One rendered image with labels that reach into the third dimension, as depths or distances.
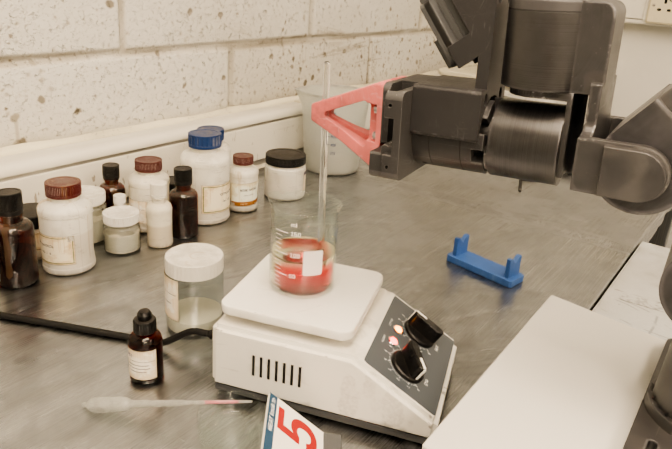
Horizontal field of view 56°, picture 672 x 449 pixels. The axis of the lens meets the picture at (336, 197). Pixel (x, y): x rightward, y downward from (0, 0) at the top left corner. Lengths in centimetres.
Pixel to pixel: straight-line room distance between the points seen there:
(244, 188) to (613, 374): 60
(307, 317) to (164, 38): 63
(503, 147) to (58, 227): 52
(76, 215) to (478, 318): 47
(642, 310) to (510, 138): 45
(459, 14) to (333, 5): 92
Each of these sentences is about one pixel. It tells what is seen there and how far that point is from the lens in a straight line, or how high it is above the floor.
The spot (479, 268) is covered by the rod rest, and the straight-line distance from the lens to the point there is 84.
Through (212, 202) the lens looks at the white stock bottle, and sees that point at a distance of 91.
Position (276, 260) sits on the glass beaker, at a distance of 55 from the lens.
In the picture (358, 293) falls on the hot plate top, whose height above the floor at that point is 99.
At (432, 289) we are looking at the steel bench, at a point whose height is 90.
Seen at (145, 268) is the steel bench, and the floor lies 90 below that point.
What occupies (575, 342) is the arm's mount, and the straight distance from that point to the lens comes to 58.
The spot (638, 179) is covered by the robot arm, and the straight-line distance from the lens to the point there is 42.
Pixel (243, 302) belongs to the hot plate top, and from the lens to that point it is 55.
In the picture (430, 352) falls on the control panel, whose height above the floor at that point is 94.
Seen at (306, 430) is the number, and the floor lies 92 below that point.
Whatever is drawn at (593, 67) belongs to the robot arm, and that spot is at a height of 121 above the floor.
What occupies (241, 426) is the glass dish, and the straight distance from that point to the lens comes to 55.
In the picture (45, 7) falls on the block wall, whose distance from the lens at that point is 93.
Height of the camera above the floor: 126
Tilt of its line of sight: 20 degrees down
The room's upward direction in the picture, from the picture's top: 4 degrees clockwise
